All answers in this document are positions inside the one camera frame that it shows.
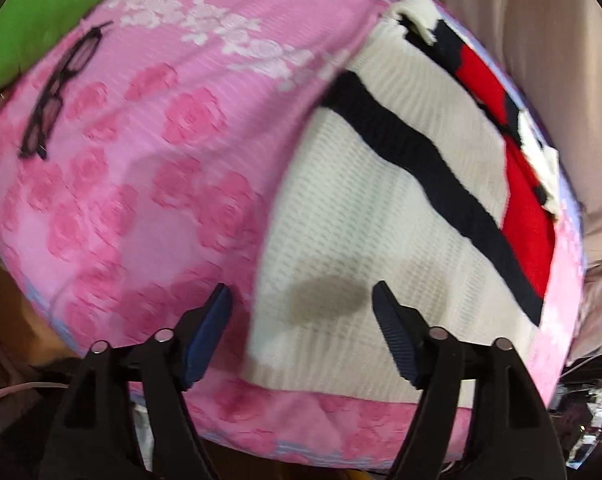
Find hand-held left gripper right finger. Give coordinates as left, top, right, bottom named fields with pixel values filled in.
left=372, top=281, right=568, bottom=480

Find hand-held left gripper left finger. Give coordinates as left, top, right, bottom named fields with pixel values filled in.
left=40, top=283, right=233, bottom=480

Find white knit sweater with stripes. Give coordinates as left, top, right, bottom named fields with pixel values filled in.
left=241, top=0, right=562, bottom=406

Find pink floral blanket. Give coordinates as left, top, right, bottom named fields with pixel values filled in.
left=0, top=0, right=589, bottom=468

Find black-framed eyeglasses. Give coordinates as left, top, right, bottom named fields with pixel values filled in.
left=18, top=21, right=114, bottom=161

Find beige curtain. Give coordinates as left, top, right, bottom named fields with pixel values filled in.
left=381, top=0, right=602, bottom=367

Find green pillow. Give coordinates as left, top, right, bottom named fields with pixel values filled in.
left=0, top=0, right=121, bottom=111

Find pink cable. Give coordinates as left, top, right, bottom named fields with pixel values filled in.
left=0, top=381, right=69, bottom=404

